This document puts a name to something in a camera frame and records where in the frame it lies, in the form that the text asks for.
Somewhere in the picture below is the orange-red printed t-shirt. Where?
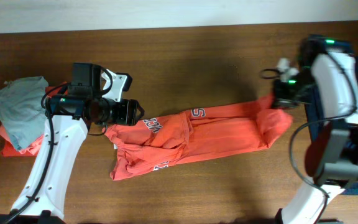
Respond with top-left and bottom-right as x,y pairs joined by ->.
105,95 -> 293,181

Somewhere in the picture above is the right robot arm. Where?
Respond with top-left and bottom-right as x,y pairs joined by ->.
272,35 -> 358,223

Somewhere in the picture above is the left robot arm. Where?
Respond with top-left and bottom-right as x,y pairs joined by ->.
0,63 -> 144,224

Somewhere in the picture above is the grey crumpled shirt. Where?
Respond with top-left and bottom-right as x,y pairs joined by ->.
0,76 -> 48,151

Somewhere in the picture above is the red folded shirt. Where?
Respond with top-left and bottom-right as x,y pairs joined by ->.
0,82 -> 70,157

